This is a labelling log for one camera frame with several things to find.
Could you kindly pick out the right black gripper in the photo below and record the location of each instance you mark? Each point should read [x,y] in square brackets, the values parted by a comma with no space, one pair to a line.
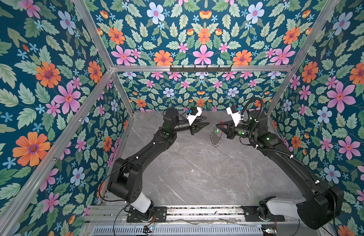
[230,131]

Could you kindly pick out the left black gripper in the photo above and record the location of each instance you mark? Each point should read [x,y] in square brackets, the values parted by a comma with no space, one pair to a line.
[193,127]

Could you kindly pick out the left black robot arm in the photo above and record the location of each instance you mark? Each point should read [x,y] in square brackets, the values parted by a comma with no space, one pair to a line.
[126,179]

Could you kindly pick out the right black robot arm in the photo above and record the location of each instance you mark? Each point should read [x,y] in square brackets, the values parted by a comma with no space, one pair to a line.
[320,203]

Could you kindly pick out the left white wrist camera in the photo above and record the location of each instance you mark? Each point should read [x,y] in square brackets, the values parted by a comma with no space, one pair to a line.
[193,113]

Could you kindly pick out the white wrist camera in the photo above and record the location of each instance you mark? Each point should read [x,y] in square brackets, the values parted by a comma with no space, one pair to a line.
[234,112]
[193,113]

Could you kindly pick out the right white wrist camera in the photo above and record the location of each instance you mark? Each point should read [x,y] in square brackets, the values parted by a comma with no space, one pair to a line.
[234,112]

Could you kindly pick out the black wall hook rack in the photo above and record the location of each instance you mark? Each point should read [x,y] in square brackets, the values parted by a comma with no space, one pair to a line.
[201,68]

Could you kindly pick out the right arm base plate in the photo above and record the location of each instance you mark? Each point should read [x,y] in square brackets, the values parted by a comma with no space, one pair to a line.
[257,213]

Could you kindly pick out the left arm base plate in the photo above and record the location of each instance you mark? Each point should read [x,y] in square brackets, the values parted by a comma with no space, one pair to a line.
[154,214]

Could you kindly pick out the white slotted cable duct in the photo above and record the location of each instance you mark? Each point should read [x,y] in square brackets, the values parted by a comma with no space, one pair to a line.
[178,230]

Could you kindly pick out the aluminium mounting rail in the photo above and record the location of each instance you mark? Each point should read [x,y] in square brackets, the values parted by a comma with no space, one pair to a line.
[188,213]

